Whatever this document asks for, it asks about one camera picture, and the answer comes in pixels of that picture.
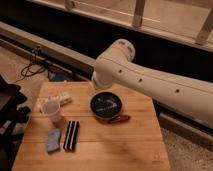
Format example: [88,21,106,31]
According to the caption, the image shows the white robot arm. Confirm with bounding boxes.
[92,39,213,129]

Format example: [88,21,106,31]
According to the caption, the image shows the black ceramic bowl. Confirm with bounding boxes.
[90,92,122,120]

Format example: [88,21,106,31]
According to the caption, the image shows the red brown small object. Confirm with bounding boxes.
[108,115,130,124]

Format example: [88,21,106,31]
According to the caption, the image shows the blue object on floor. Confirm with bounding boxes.
[50,74,66,82]

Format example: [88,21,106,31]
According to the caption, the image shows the black white striped block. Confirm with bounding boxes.
[63,121,80,151]

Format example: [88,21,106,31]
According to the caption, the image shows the blue sponge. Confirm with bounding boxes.
[46,128,61,153]

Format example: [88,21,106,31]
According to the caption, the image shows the black equipment at left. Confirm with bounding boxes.
[0,75,31,167]

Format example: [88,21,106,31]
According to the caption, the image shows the black cable on floor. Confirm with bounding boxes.
[13,46,54,84]

